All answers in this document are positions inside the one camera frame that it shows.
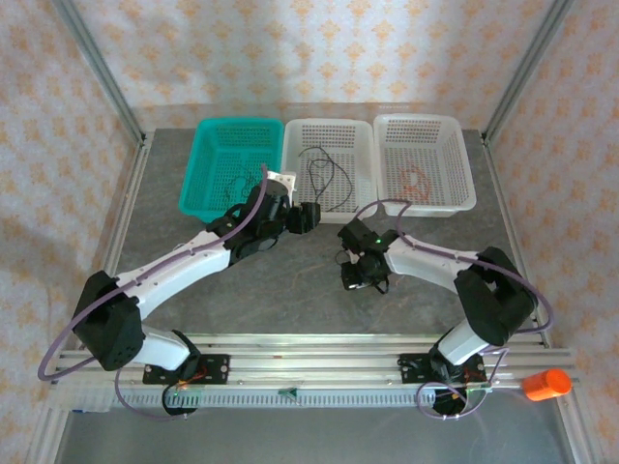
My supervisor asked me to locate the thin black cable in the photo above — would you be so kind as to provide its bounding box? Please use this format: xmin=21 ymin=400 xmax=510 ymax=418
xmin=298 ymin=146 xmax=362 ymax=214

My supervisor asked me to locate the orange cable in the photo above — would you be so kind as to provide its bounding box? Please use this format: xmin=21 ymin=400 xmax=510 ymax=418
xmin=397 ymin=162 xmax=432 ymax=200

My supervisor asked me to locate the white plastic basket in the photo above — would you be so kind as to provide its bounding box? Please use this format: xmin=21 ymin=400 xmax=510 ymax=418
xmin=279 ymin=118 xmax=379 ymax=224
xmin=371 ymin=113 xmax=479 ymax=218

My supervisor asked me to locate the teal plastic basket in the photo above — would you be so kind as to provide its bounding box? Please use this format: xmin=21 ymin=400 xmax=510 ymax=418
xmin=178 ymin=117 xmax=285 ymax=226

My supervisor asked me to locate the aluminium base beam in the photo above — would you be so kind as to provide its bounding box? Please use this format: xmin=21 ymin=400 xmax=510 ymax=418
xmin=47 ymin=332 xmax=579 ymax=391

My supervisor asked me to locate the patterned backdrop cloth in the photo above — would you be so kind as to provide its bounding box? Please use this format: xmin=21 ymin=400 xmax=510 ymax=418
xmin=0 ymin=0 xmax=619 ymax=464

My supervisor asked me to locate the orange plastic cylinder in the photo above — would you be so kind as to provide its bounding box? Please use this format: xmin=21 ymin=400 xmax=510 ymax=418
xmin=522 ymin=367 xmax=574 ymax=402

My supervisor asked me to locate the clear plastic box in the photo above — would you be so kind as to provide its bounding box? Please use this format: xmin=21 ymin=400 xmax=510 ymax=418
xmin=47 ymin=381 xmax=113 ymax=413

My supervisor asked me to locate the grey slotted cable duct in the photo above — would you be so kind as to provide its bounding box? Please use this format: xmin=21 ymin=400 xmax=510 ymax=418
xmin=110 ymin=389 xmax=489 ymax=408

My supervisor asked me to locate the lilac right arm cable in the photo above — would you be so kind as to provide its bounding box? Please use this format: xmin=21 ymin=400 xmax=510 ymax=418
xmin=348 ymin=198 xmax=555 ymax=422

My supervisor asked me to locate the lilac arm cable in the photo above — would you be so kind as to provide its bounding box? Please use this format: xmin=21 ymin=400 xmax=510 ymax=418
xmin=37 ymin=163 xmax=268 ymax=422
xmin=348 ymin=198 xmax=555 ymax=422

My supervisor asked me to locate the aluminium frame post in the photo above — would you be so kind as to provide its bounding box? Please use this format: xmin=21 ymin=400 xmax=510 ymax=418
xmin=482 ymin=0 xmax=576 ymax=146
xmin=51 ymin=0 xmax=149 ymax=146

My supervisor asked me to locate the lilac left arm cable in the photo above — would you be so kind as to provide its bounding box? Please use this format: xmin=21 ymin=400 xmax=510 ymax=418
xmin=37 ymin=163 xmax=268 ymax=422

